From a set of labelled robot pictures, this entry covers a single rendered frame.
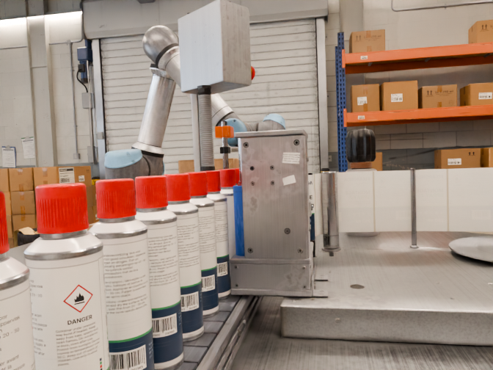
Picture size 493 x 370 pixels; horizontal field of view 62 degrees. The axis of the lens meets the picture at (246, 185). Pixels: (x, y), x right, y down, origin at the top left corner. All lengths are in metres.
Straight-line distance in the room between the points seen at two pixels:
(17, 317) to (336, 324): 0.48
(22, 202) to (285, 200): 4.47
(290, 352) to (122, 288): 0.31
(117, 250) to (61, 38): 6.56
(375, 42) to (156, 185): 4.64
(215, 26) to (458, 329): 0.78
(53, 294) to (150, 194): 0.17
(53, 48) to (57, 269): 6.65
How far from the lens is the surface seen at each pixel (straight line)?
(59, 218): 0.30
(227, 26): 1.02
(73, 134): 6.57
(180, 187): 0.50
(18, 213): 5.02
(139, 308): 0.38
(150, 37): 1.37
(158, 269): 0.44
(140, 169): 1.36
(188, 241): 0.50
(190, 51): 1.08
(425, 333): 0.66
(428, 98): 5.01
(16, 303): 0.25
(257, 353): 0.61
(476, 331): 0.68
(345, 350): 0.63
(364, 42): 4.98
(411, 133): 5.69
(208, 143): 0.99
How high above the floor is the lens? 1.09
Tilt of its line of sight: 3 degrees down
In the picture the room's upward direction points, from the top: 2 degrees counter-clockwise
